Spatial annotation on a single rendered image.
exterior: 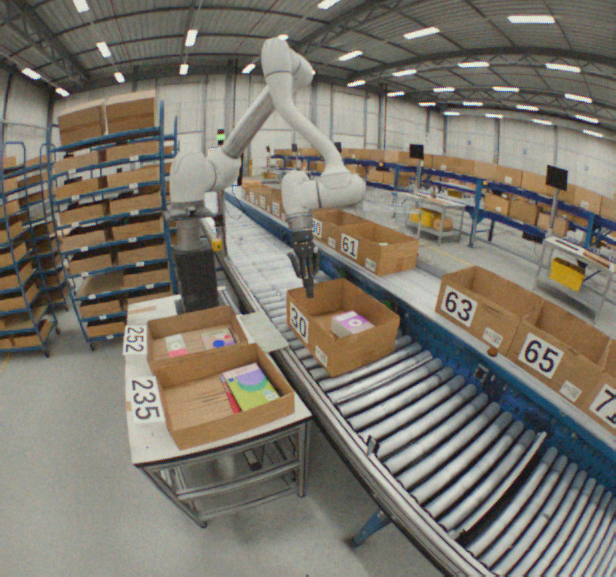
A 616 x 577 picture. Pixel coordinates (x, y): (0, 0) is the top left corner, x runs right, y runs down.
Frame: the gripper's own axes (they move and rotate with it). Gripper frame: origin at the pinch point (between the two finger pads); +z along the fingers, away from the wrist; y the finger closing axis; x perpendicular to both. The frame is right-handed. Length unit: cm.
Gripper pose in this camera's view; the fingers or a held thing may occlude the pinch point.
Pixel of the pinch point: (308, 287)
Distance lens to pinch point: 102.8
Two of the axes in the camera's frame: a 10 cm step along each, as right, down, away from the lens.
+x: 4.3, 0.2, -9.0
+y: -8.9, 1.5, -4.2
